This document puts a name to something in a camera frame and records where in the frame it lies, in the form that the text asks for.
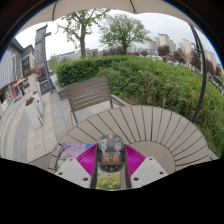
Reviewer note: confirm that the white flower planter box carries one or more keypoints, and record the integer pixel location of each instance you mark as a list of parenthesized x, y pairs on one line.
[(33, 116), (32, 81)]

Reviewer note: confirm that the brown slatted outdoor chair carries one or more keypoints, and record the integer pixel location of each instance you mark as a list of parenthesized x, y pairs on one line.
[(88, 93)]

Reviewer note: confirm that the beige parasol canopy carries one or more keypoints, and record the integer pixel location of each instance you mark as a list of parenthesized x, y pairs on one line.
[(100, 5)]

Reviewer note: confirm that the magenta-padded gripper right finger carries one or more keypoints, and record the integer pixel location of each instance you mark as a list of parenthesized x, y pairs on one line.
[(146, 171)]

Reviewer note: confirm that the round leafy tree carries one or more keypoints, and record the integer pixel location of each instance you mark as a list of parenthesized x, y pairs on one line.
[(125, 30)]

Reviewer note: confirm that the dark curved parasol pole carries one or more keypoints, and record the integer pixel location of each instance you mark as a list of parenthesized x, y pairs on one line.
[(203, 76)]

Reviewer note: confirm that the distant apartment buildings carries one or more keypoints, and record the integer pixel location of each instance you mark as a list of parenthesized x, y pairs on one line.
[(163, 40)]

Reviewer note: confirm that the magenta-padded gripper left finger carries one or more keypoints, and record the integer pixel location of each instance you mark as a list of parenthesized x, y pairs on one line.
[(73, 171)]

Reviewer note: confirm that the grey sign pillar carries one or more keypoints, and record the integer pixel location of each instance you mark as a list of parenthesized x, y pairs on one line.
[(40, 50)]

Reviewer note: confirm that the green trimmed hedge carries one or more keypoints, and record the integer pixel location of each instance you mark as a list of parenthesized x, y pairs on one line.
[(150, 80)]

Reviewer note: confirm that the tall bare-trunk tree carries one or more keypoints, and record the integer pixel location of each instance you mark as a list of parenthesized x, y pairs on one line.
[(82, 43)]

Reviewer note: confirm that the grey transparent computer mouse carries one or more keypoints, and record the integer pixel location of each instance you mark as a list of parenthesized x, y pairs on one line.
[(110, 153)]

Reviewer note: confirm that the flower print mouse pad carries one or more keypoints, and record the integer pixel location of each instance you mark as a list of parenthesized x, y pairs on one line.
[(71, 150)]

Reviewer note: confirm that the grey shopfront building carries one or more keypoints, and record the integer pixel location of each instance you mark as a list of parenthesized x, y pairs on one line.
[(11, 66)]

